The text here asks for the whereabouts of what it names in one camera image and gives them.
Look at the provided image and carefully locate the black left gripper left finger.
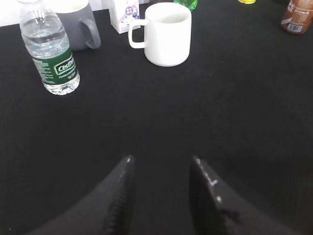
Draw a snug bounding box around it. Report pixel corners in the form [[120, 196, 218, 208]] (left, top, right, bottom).
[[30, 155, 135, 235]]

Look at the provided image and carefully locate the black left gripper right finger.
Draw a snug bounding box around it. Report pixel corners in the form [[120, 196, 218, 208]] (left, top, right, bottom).
[[190, 156, 298, 235]]

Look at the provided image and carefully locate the clear water bottle green label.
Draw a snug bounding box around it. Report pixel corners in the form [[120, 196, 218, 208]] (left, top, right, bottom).
[[18, 0, 80, 95]]

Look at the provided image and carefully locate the green sprite bottle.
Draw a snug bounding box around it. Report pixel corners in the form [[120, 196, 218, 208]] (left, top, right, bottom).
[[174, 0, 198, 11]]

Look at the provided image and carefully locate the brown coffee drink bottle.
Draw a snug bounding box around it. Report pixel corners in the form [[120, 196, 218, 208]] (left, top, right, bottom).
[[281, 0, 313, 34]]

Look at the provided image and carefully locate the white purple yogurt bottle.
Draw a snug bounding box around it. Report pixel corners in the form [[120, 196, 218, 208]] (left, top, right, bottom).
[[109, 0, 140, 34]]

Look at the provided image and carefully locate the grey ceramic mug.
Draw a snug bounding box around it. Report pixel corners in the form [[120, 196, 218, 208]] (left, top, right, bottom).
[[47, 0, 101, 51]]

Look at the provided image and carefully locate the white ceramic mug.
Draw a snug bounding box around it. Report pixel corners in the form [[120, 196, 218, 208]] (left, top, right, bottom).
[[128, 2, 192, 67]]

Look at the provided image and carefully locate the yellow paper cup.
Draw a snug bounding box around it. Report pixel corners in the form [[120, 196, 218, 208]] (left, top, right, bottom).
[[238, 0, 256, 4]]

